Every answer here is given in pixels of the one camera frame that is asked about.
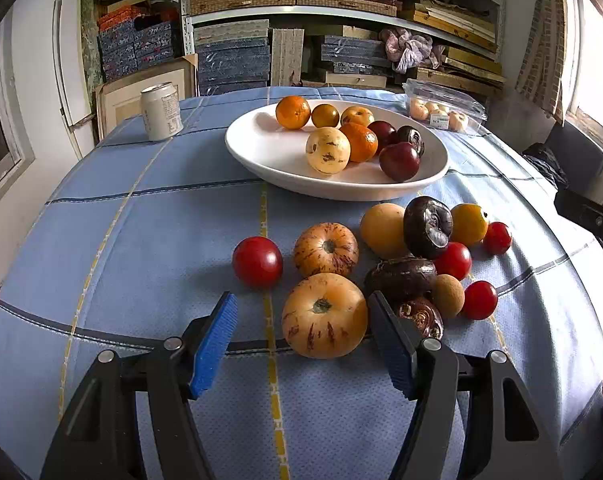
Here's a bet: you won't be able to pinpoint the white leaning strip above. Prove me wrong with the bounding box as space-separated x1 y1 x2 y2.
52 0 97 158

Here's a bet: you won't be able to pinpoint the woven patterned curtain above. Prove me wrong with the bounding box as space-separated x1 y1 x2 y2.
515 0 569 123

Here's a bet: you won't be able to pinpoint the upright grey wooden boxes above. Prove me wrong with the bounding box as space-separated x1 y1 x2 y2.
271 28 305 87

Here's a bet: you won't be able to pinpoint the dark clothing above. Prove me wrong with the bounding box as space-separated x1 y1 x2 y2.
522 142 569 191

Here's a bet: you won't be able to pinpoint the tall stack of grey-blue boxes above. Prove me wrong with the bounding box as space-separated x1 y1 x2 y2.
194 20 272 97

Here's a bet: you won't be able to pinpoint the beige picture frame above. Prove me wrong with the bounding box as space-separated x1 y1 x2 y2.
95 55 198 141

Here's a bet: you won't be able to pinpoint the smooth pale orange melon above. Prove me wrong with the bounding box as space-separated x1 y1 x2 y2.
359 202 412 260

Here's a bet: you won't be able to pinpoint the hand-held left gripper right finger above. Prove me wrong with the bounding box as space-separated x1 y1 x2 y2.
367 290 565 480

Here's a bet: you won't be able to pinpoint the small yellow-green orange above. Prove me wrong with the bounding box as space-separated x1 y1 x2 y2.
311 103 341 129

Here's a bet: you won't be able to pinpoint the green marbled board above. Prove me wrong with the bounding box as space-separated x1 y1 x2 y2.
78 0 104 93

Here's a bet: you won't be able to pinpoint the pale speckled pepino melon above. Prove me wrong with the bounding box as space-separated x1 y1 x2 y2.
305 127 351 176

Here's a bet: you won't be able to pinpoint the blue checked tablecloth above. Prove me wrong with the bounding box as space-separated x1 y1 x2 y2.
0 85 603 480

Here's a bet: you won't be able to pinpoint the low tan wooden boxes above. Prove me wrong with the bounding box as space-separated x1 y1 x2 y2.
301 70 388 90

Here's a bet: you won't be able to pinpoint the orange mandarin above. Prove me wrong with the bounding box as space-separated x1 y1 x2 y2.
339 122 379 163
275 95 312 131

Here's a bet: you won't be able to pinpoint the large pale pepino melon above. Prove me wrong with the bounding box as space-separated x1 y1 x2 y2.
281 272 369 360

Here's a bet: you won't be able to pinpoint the bright window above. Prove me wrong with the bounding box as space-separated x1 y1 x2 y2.
561 0 603 161

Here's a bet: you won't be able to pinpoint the stack of golden flat boxes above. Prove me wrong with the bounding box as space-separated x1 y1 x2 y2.
399 0 507 96

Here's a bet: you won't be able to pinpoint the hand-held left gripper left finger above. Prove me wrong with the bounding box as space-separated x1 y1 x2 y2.
40 291 238 480

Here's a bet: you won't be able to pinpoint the short stack of grey-blue boxes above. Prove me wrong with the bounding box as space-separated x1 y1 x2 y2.
321 35 395 76

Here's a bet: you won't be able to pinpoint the dark padded chair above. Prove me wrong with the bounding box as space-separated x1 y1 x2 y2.
544 122 603 196

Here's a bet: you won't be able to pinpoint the white framed window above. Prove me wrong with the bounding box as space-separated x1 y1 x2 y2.
0 15 36 211

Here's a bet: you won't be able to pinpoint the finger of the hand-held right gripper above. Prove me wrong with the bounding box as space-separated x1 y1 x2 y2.
554 188 603 261

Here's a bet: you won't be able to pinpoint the white drink can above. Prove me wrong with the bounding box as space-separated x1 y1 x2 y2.
140 81 184 142

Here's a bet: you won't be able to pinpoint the small pale pepino melon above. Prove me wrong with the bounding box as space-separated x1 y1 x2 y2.
340 105 375 128

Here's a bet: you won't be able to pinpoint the white plate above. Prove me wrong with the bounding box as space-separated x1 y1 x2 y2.
224 97 451 202

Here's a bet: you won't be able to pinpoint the yellow orange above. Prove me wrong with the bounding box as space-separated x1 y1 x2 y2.
450 203 491 248

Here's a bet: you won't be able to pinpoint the pink cloth bundle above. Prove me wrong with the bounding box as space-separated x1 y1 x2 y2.
380 27 445 73

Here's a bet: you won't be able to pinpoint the striped pepino melon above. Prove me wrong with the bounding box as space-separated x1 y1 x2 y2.
294 222 360 279

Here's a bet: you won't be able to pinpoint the small tan round fruit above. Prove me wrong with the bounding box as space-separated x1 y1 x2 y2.
431 274 465 320

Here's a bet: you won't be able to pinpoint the dark red plum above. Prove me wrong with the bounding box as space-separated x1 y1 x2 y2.
379 141 421 183
367 120 398 153

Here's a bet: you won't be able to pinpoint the stack of blue patterned boxes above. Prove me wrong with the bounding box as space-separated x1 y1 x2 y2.
97 6 184 82

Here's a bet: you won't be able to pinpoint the big red tomato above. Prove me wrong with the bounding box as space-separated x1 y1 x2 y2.
232 236 284 289

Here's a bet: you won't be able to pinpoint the white metal shelving rack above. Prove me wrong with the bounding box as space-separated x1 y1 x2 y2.
178 0 507 96

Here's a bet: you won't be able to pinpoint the dark brown water chestnut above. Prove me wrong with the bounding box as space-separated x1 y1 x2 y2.
396 125 425 157
364 256 439 306

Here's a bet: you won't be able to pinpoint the clear plastic box of pale fruits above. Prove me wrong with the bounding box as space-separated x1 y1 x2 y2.
402 79 488 136

